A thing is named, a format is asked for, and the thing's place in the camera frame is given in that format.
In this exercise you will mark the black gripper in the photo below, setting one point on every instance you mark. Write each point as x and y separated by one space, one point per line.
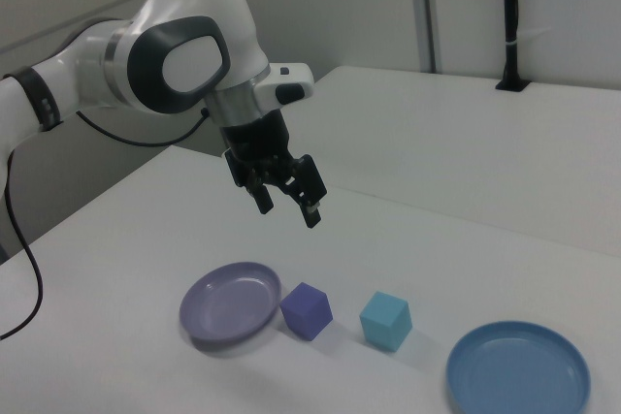
257 142

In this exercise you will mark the purple cube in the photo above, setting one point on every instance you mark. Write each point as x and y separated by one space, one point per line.
305 312

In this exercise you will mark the cyan cube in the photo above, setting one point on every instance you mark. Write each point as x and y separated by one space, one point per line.
385 322

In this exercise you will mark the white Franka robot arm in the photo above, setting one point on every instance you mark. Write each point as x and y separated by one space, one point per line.
194 65

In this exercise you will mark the purple plate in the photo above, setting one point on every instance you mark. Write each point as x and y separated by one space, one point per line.
228 302

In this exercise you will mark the black pole with clamp base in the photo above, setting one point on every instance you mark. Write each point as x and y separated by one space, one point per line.
510 21

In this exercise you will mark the blue plate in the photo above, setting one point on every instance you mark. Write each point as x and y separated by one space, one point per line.
514 370

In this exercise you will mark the grey partition post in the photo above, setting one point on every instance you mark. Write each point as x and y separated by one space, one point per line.
428 11

